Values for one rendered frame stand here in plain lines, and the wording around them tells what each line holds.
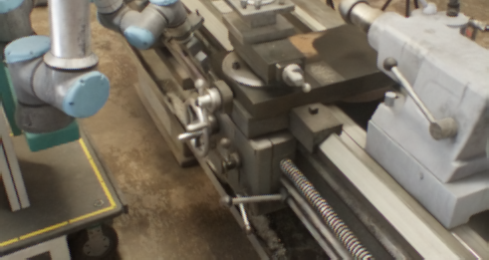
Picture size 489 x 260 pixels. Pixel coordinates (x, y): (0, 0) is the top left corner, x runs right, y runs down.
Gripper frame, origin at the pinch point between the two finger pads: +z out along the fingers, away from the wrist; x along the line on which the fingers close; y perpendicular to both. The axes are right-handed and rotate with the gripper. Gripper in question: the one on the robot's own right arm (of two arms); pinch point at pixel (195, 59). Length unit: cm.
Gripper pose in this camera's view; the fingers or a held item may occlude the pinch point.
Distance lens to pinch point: 221.2
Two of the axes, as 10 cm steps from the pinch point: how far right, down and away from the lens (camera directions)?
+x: 6.0, 5.6, -5.7
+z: 2.5, 5.5, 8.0
